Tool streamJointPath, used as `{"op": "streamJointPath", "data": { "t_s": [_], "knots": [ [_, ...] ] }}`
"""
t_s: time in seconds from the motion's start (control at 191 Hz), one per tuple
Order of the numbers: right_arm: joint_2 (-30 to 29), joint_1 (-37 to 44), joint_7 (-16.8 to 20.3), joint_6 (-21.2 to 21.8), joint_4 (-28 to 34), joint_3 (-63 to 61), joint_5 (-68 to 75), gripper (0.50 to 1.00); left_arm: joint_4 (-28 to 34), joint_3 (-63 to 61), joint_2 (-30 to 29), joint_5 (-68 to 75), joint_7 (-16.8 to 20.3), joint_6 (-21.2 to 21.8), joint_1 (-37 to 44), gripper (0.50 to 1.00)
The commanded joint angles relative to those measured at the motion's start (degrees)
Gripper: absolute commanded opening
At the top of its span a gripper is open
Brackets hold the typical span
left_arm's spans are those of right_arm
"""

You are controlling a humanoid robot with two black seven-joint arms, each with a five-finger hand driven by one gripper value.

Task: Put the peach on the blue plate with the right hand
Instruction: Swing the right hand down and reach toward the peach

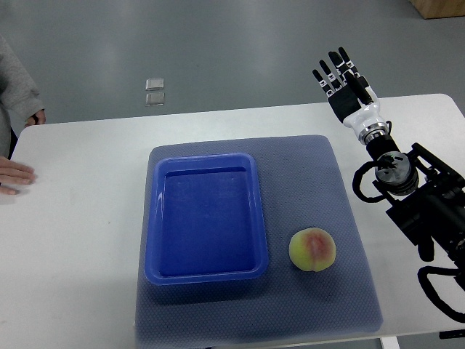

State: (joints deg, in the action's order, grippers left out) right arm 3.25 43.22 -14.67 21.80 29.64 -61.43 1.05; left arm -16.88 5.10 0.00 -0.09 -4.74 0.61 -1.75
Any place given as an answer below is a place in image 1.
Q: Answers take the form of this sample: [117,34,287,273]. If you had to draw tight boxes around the white table leg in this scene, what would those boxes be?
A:
[379,336,400,349]

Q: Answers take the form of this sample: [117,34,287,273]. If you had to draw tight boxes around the yellow red peach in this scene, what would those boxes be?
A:
[288,228,336,272]

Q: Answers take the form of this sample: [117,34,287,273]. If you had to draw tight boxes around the grey sweater sleeve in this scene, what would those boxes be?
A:
[1,36,45,158]

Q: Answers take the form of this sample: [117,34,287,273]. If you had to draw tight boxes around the upper metal floor plate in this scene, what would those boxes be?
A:
[145,78,164,91]

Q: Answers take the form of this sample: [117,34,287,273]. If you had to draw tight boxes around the person's right hand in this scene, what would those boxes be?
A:
[27,109,47,126]

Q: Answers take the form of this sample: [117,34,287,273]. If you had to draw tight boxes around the person's left hand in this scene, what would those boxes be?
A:
[0,156,36,196]

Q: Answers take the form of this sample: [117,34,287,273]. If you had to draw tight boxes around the cardboard box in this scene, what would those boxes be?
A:
[410,0,464,20]

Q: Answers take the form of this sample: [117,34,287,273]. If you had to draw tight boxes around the grey blue table mat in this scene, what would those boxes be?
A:
[135,135,383,348]

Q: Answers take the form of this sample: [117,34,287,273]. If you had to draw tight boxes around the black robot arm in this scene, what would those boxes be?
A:
[352,132,464,323]

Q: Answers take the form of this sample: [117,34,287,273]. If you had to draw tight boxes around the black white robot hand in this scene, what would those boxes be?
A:
[312,47,390,145]

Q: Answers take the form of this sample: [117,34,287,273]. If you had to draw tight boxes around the blue plastic tray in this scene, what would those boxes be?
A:
[144,153,269,286]

